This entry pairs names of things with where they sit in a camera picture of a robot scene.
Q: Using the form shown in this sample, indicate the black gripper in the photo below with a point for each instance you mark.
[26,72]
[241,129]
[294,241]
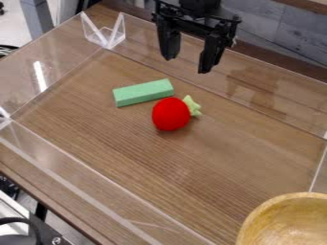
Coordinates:
[197,17]

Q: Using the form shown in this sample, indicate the red plush strawberry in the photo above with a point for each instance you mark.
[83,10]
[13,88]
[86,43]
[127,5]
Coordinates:
[173,113]

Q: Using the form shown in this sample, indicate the green foam block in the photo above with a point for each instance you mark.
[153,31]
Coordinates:
[143,92]

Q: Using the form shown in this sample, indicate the wooden bowl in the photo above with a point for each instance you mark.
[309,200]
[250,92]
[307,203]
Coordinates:
[291,219]

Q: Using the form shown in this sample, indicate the clear acrylic tray enclosure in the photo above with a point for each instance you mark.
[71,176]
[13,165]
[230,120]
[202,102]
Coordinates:
[153,155]

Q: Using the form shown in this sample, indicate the grey post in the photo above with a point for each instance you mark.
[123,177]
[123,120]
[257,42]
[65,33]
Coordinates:
[38,17]

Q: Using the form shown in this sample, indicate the black metal bracket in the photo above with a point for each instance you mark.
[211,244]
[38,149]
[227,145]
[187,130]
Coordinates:
[51,237]

